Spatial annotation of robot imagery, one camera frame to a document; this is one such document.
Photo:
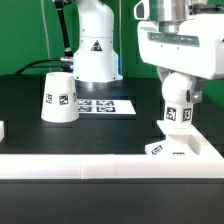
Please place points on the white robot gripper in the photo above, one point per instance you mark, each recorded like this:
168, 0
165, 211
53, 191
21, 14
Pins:
197, 49

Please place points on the white lamp bulb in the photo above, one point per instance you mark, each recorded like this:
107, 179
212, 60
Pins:
178, 111

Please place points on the white lamp base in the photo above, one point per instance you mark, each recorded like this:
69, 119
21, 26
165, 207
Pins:
178, 141

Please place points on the white lamp shade cone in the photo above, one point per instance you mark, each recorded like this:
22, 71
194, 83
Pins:
60, 98

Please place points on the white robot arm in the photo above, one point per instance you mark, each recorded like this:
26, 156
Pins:
96, 22

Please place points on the white marker sheet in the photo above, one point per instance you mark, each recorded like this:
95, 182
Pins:
111, 106

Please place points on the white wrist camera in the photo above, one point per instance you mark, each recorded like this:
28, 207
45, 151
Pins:
142, 10

